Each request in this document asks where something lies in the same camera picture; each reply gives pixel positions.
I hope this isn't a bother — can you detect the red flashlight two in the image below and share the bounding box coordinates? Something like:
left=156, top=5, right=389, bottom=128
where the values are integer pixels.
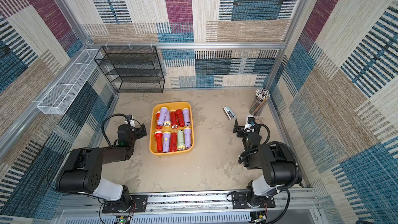
left=170, top=112, right=179, bottom=129

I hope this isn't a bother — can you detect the yellow plastic storage tray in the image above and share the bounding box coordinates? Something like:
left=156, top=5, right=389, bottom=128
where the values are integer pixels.
left=148, top=102, right=195, bottom=156

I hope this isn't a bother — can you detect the mint green flashlight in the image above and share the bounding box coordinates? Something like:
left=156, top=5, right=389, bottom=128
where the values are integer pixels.
left=177, top=130, right=186, bottom=151

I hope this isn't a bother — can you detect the red flashlight one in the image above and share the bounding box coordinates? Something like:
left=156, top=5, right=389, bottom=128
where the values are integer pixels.
left=176, top=109, right=185, bottom=127

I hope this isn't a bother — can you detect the red flashlight bottom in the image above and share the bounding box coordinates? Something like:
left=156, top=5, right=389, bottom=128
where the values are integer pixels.
left=170, top=132, right=178, bottom=152

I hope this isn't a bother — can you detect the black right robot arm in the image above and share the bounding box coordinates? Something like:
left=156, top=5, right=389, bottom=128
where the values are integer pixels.
left=233, top=116, right=302, bottom=201

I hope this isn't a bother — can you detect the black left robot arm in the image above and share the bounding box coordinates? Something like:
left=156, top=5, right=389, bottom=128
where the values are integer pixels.
left=55, top=114, right=147, bottom=205

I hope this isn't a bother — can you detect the light blue stapler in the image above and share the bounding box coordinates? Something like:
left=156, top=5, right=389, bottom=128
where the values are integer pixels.
left=223, top=106, right=236, bottom=120

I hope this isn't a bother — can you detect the clear cup of pencils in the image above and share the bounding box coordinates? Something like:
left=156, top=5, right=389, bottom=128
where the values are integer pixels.
left=249, top=88, right=270, bottom=116

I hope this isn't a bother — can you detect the black mesh shelf rack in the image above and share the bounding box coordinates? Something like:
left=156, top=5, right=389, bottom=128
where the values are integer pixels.
left=94, top=46, right=165, bottom=93

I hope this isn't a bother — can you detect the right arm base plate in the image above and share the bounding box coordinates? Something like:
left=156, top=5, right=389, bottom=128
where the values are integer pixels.
left=227, top=191, right=276, bottom=209

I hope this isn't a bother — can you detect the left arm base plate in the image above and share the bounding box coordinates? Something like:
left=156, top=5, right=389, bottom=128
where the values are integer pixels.
left=101, top=195, right=148, bottom=214

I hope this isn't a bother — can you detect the white wire wall basket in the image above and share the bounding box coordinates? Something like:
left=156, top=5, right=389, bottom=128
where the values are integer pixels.
left=37, top=49, right=98, bottom=115

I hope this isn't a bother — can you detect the aluminium front rail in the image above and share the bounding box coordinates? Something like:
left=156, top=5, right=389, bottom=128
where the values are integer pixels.
left=51, top=188, right=328, bottom=224

